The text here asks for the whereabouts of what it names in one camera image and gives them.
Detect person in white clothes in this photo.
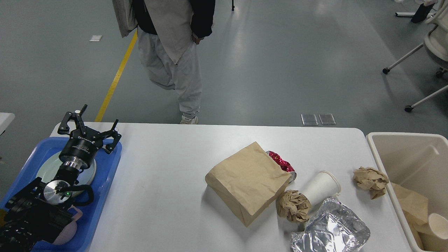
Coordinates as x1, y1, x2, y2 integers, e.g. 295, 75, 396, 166
112, 0, 216, 125

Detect crumpled brown paper ball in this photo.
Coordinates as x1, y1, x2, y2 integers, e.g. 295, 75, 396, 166
276, 190, 312, 223

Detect silver floor socket plates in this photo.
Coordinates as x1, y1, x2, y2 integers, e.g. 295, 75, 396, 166
301, 113, 337, 126

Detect small brown paper bag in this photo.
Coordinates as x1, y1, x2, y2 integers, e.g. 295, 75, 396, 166
391, 182, 429, 250

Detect green plate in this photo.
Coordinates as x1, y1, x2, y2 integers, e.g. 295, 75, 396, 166
36, 151, 97, 191

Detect white side table corner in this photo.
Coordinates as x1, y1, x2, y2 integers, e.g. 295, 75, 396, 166
0, 112, 15, 135

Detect white paper cup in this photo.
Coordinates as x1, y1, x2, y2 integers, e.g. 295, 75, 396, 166
300, 171, 342, 207
413, 213, 448, 252

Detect white office chair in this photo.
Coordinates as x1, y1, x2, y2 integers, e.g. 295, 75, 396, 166
382, 0, 448, 113

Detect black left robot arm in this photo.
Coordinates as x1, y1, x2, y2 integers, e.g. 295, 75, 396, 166
1, 105, 122, 252

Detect crumpled clear plastic bag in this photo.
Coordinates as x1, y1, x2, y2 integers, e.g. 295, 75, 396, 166
290, 197, 371, 252

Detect pink mug dark inside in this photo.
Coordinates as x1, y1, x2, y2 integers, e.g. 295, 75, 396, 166
52, 205, 83, 245

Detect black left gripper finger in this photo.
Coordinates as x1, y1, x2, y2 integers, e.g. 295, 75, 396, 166
58, 105, 88, 139
93, 119, 121, 154

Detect crushed red can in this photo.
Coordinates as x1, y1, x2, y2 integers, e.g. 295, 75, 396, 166
267, 150, 297, 184

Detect beige plastic bin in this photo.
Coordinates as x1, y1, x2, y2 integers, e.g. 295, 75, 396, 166
366, 132, 448, 252

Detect large brown paper bag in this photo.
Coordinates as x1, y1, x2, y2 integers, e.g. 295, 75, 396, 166
205, 142, 291, 227

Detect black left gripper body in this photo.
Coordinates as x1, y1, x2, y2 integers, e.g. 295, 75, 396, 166
59, 136, 103, 169

